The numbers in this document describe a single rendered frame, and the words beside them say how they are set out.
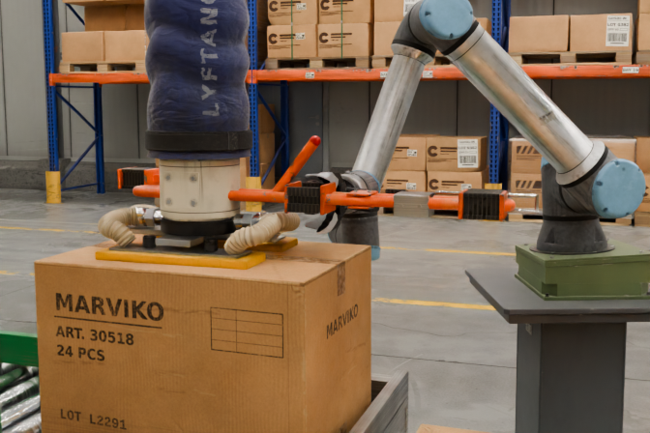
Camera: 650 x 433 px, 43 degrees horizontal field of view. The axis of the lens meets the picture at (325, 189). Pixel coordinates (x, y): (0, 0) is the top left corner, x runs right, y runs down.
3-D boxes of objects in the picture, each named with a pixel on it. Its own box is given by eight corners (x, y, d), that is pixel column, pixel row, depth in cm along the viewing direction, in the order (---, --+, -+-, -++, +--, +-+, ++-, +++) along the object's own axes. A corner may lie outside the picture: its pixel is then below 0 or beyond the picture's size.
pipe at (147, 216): (99, 242, 169) (98, 214, 168) (160, 224, 193) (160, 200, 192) (251, 250, 158) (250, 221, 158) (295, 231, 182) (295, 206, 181)
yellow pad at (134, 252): (94, 260, 167) (93, 236, 167) (121, 251, 177) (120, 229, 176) (246, 271, 157) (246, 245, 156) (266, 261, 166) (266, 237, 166)
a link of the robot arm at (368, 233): (372, 256, 205) (369, 207, 204) (386, 263, 194) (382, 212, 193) (337, 260, 203) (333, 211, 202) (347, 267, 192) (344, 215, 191)
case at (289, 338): (41, 447, 171) (33, 260, 167) (147, 385, 208) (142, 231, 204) (306, 495, 150) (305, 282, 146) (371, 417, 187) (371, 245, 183)
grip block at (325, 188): (282, 214, 164) (282, 185, 163) (299, 208, 173) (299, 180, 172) (322, 216, 161) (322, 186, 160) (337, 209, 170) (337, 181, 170)
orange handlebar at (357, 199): (85, 198, 180) (84, 182, 180) (155, 185, 208) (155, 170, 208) (514, 216, 151) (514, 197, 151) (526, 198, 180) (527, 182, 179)
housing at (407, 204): (392, 216, 158) (393, 194, 158) (399, 213, 165) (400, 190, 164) (428, 218, 156) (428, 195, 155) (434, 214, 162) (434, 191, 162)
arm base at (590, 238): (533, 245, 239) (531, 211, 238) (600, 242, 236) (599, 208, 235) (541, 254, 220) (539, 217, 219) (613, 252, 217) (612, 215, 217)
